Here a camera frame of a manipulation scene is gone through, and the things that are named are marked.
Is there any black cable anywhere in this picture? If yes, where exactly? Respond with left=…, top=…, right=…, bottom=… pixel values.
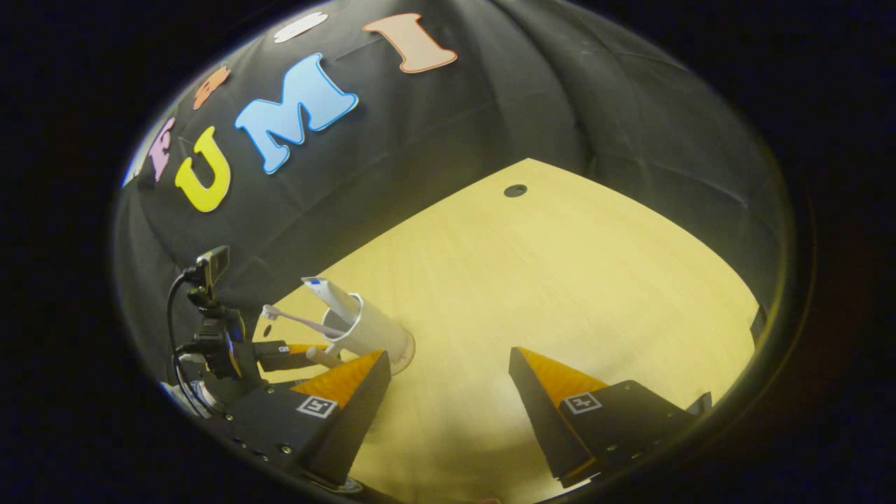
left=166, top=269, right=211, bottom=417

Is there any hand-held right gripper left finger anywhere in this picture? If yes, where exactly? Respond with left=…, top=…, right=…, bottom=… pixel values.
left=231, top=350, right=393, bottom=487

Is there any white cup with wooden handle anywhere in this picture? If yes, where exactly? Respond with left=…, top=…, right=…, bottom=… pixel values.
left=306, top=293, right=416, bottom=375

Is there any white toothpaste tube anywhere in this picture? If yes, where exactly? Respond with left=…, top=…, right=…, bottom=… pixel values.
left=301, top=276, right=361, bottom=324

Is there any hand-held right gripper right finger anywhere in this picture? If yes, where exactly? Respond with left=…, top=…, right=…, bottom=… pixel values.
left=509, top=346, right=701, bottom=489

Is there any light wooden desktop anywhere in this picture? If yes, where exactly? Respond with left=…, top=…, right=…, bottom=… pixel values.
left=252, top=158, right=762, bottom=504

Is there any white toothbrush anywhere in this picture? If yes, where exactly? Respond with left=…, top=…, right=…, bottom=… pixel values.
left=261, top=304, right=344, bottom=338

